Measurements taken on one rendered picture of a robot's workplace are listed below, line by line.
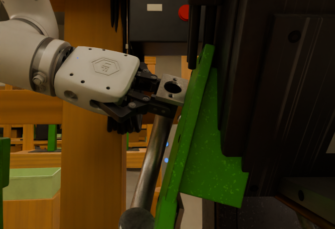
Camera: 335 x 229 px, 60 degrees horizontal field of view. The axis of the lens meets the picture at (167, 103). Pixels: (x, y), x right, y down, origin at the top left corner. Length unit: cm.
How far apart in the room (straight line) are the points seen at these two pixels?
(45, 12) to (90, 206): 43
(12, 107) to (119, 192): 37
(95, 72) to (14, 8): 19
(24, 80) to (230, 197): 31
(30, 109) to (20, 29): 39
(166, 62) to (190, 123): 1034
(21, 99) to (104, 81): 47
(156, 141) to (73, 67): 17
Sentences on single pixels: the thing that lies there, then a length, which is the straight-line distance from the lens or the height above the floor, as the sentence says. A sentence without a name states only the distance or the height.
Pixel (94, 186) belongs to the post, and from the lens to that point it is 71.
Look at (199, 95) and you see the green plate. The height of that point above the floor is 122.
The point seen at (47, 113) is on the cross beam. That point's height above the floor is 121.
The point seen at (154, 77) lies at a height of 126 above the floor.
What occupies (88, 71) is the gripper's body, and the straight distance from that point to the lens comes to 41.
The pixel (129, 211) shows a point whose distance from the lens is 33.
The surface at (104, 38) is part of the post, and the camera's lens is 72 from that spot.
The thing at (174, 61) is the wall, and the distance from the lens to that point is 1068.
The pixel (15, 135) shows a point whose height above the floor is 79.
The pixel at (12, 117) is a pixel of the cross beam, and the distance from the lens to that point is 86.
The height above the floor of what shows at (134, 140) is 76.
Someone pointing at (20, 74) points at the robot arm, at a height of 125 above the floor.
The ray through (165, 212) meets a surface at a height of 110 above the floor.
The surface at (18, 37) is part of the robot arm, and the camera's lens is 46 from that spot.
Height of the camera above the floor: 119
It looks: 4 degrees up
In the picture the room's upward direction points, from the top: straight up
